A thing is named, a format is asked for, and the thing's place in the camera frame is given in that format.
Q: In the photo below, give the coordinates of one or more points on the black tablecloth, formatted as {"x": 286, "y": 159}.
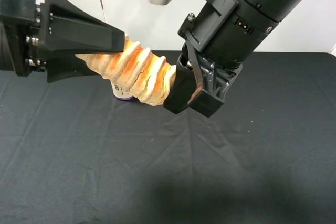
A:
{"x": 72, "y": 153}

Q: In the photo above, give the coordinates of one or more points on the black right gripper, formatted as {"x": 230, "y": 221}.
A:
{"x": 226, "y": 32}

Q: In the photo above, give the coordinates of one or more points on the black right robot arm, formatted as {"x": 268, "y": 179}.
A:
{"x": 209, "y": 76}

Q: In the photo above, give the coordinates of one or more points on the purple trash bag roll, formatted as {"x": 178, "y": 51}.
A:
{"x": 120, "y": 94}

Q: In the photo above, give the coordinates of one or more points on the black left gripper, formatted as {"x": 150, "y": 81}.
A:
{"x": 55, "y": 25}

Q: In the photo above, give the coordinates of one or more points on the ridged spiral bread loaf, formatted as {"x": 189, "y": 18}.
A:
{"x": 137, "y": 70}

